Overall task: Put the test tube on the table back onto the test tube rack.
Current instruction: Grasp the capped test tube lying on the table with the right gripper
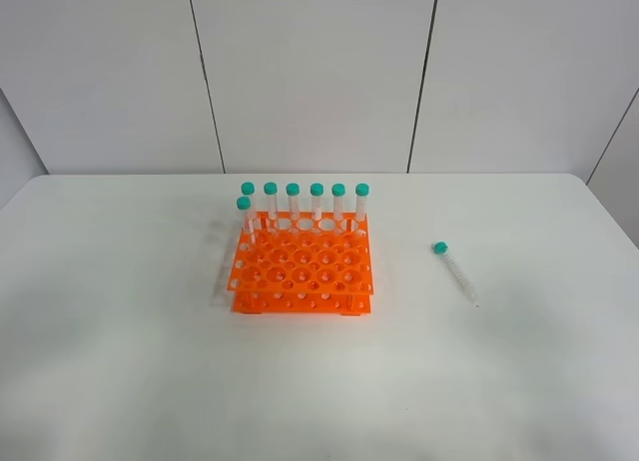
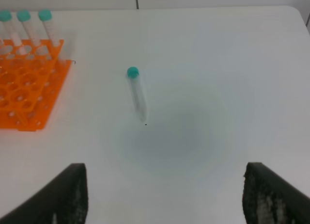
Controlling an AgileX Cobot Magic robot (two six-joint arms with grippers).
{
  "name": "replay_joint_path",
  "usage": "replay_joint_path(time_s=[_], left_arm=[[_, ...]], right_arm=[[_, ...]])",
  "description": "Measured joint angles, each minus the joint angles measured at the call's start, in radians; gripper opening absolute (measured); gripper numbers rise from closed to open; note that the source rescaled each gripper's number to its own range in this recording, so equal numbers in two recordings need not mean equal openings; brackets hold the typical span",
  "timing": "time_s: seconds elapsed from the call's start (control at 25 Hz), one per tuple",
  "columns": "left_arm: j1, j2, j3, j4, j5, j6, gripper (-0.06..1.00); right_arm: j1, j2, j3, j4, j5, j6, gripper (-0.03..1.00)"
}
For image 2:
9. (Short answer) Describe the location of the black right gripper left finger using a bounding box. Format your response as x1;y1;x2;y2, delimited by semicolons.
0;163;89;224

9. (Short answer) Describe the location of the racked test tube rightmost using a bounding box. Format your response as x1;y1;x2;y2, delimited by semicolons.
38;9;60;47

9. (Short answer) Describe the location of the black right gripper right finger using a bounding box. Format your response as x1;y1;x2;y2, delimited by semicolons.
242;162;310;224

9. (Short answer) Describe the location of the orange test tube rack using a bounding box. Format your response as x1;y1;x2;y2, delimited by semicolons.
0;39;72;131

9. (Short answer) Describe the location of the teal capped clear test tube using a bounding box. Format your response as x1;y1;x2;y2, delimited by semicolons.
126;66;148;123

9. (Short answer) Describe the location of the racked test tube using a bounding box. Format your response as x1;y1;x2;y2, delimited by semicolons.
0;10;27;55
38;9;60;47
16;10;41;48

